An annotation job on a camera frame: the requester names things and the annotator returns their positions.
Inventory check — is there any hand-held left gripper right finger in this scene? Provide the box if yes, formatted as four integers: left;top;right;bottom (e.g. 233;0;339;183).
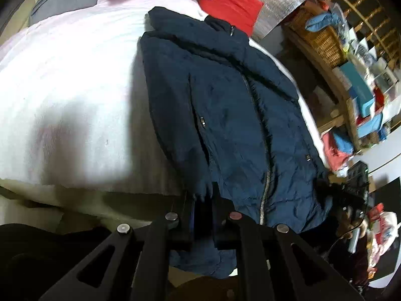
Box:
211;194;365;301

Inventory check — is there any wicker basket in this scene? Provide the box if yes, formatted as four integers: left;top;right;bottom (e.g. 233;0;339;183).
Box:
290;6;347;69

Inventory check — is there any red pillow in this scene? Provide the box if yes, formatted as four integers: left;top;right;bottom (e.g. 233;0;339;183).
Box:
199;0;264;36

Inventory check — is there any wooden stair railing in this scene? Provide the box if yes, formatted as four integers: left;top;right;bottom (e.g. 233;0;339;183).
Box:
323;0;401;66

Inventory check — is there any white blanket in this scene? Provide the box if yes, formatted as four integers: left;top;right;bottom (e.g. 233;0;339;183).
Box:
0;0;323;195

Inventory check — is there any red folded cloth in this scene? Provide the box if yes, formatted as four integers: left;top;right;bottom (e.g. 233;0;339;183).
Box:
322;132;352;174

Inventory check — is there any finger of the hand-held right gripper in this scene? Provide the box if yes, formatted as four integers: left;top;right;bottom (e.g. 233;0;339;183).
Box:
315;179;345;207

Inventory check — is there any red and white plastic bag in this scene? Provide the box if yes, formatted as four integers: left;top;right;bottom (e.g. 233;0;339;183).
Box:
366;204;401;278

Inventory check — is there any navy zip jacket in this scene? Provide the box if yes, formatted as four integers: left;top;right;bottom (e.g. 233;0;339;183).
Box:
139;6;334;278

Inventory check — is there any clear plastic bag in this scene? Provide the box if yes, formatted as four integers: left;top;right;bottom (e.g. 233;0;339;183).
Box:
332;3;376;63

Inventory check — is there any silver foil panel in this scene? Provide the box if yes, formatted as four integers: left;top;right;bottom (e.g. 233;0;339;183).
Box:
191;0;308;41

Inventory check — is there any wooden bench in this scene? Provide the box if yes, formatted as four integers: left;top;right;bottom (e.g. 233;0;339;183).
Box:
282;22;392;154

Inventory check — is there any blue cloth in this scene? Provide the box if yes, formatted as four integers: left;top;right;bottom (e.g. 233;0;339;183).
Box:
305;8;345;33

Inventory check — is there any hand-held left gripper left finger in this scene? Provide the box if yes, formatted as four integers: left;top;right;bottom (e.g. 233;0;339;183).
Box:
38;191;196;301

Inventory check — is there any blue box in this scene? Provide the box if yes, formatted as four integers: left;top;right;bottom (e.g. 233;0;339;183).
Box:
340;61;376;107

